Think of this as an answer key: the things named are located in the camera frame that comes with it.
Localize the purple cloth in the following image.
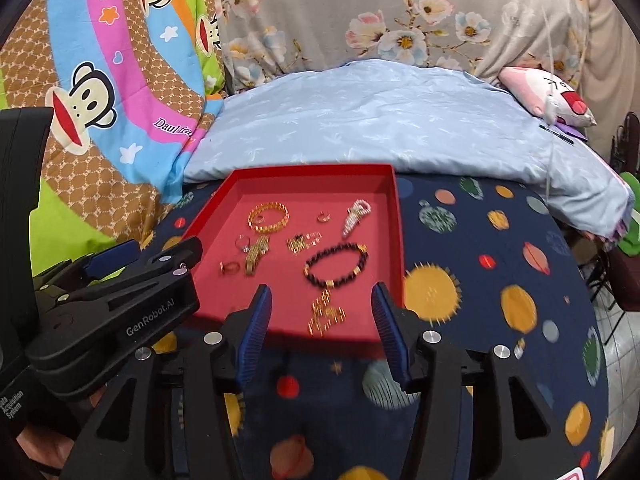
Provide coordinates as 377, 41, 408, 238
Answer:
555, 122, 586, 143

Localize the dark red seat chair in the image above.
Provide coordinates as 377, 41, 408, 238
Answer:
585, 230, 640, 311

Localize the black bead bracelet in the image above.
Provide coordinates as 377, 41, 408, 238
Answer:
303, 241, 370, 290

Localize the grey floral sheet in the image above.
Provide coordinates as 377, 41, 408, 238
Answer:
215, 0, 601, 96

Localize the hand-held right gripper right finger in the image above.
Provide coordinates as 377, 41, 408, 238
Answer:
370, 282, 572, 480

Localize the beige curtain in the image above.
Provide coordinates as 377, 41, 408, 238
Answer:
580, 0, 640, 161

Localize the colourful monkey printed blanket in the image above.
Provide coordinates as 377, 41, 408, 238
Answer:
0, 0, 226, 281

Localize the light blue quilt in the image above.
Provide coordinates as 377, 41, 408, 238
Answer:
182, 59, 631, 241

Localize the small gold chain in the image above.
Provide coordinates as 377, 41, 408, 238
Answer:
286, 231, 323, 256

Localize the cardboard box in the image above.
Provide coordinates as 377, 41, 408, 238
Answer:
562, 227, 608, 266

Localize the green cloth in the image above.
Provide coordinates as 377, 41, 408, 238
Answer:
617, 172, 640, 253

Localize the person's left hand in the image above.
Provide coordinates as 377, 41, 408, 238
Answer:
14, 394, 97, 473

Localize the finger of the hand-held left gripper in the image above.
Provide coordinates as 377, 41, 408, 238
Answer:
64, 236, 204, 312
32, 239, 142, 295

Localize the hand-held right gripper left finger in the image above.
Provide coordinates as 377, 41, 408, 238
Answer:
60, 284, 274, 480

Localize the black metal chair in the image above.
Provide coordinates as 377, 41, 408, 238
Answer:
607, 112, 640, 176

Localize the pink white plush pillow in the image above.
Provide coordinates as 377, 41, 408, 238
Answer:
497, 66, 598, 128

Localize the gold bangle bracelet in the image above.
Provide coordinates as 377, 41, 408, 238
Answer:
248, 201, 291, 234

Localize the white cable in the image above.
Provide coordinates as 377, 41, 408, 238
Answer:
530, 0, 562, 196

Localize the red tray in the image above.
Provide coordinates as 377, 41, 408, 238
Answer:
181, 164, 406, 361

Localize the silver pink bracelet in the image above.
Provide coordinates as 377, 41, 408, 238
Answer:
341, 200, 372, 238

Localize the navy planet printed blanket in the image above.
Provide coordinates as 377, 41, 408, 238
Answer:
75, 170, 613, 480

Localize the gold link bracelet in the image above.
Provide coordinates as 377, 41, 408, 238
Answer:
243, 237, 271, 277

